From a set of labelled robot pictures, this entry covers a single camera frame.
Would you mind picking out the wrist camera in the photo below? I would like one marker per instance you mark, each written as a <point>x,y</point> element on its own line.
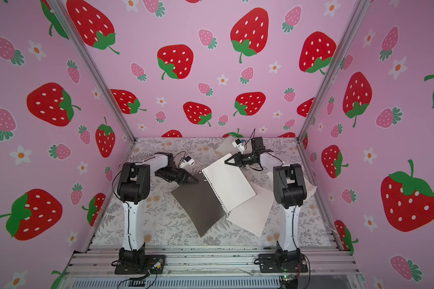
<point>187,161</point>
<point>240,145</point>

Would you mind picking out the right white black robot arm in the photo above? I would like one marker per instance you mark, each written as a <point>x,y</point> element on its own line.
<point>288,243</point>

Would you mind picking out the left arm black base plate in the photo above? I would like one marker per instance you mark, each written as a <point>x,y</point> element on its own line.
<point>149,264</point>

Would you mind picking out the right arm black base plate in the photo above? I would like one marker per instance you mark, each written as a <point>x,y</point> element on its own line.
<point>283,263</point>

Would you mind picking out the left aluminium corner post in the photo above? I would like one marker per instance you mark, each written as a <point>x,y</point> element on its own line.
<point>65,21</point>

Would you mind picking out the right aluminium corner post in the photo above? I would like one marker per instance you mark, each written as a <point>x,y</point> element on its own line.
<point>354,22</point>

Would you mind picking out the aluminium corner post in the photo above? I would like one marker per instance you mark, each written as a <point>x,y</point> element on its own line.
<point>65,21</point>
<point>354,22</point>

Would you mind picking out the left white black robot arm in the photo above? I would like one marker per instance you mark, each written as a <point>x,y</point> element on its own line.
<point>133,189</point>

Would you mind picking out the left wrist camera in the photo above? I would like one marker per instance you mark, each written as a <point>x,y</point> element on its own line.
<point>187,161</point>

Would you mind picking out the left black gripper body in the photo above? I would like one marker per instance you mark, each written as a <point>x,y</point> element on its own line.
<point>172,176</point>

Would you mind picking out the aluminium frame rail base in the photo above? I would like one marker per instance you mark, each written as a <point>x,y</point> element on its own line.
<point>212,267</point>

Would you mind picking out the dark brown spiral notebook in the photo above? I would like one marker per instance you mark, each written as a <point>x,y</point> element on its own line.
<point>220,189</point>

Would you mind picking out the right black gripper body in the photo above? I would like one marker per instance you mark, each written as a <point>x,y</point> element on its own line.
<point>241,159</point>

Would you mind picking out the white spiral notebook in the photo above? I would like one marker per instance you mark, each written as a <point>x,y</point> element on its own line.
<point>227,147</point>

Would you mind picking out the torn lined paper page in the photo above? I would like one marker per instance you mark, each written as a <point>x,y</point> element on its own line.
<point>309,189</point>

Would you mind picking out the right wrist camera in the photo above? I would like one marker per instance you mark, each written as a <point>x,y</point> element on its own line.
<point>240,145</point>

